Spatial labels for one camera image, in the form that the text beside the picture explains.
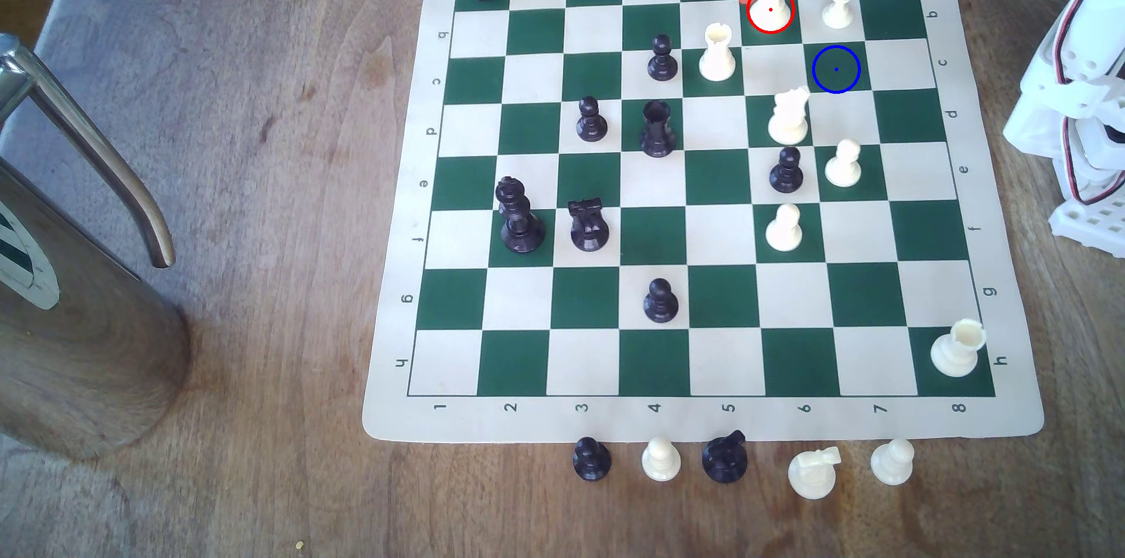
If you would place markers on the black knight chess piece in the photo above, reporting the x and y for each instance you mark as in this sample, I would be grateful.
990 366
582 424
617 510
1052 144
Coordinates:
588 231
724 461

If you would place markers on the white knight chess piece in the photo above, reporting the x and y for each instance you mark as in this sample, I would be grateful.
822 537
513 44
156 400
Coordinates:
813 477
787 127

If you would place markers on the black queen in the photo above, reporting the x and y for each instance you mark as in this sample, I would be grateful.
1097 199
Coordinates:
522 233

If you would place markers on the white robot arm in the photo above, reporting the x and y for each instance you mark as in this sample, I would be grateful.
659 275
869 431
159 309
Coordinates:
1046 118

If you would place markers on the black pawn chess piece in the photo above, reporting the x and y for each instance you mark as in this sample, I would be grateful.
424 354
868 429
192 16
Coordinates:
663 64
786 178
660 306
591 461
591 127

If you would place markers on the white rook chess piece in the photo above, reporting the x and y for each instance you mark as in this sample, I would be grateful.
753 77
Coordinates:
954 356
717 61

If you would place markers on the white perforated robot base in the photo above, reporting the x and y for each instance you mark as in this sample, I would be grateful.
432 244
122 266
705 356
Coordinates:
1094 226

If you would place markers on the green and cream chess mat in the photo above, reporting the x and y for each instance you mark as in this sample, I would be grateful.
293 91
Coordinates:
650 237

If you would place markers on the white pawn chess piece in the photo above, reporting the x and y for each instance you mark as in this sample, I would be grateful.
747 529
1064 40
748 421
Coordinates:
843 171
892 464
783 234
661 461
838 11

